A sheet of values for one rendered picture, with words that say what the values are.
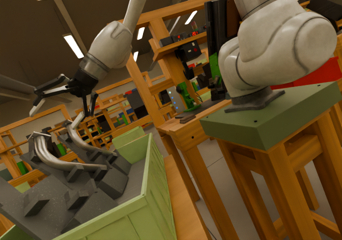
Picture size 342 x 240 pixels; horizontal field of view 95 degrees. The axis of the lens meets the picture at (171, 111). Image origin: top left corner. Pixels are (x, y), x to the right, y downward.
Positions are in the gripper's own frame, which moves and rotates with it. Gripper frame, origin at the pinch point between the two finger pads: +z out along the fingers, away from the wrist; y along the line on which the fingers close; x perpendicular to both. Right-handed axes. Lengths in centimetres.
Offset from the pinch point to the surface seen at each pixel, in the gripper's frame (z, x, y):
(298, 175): -45, 68, -115
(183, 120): -28, 5, -61
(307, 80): -84, 46, -69
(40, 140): 8.3, 1.5, 0.4
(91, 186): 7.7, 23.4, -11.4
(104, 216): -4.7, 43.5, 1.6
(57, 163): 8.8, 12.5, -3.6
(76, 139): 6.5, -2.2, -12.6
